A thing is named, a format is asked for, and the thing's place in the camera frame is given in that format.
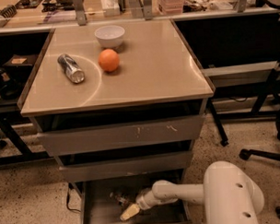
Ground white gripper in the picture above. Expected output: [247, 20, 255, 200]
[120, 188, 158, 221]

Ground clear plastic water bottle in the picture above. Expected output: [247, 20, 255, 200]
[110, 192, 130, 207]

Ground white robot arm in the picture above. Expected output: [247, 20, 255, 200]
[121, 160, 265, 224]

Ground open grey bottom drawer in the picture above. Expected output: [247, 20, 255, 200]
[81, 171, 198, 224]

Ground grey middle drawer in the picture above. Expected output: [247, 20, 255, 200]
[59, 151, 193, 183]

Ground grey top drawer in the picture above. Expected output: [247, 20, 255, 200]
[38, 114, 204, 156]

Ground grey drawer cabinet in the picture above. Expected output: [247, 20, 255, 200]
[15, 17, 220, 224]

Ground orange fruit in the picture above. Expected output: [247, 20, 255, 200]
[98, 49, 120, 72]

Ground silver blue drink can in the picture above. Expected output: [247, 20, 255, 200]
[57, 53, 85, 84]

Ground white ceramic bowl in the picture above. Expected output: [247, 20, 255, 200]
[95, 25, 125, 49]

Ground black box with label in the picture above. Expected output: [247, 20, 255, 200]
[3, 53, 38, 82]

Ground white tissue box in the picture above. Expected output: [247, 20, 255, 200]
[101, 0, 120, 18]

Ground pink stacked trays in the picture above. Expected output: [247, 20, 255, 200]
[157, 0, 184, 15]

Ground black coiled spring tool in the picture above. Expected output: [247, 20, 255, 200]
[0, 5, 17, 29]

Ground black cable on floor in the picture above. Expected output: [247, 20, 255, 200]
[65, 182, 82, 214]

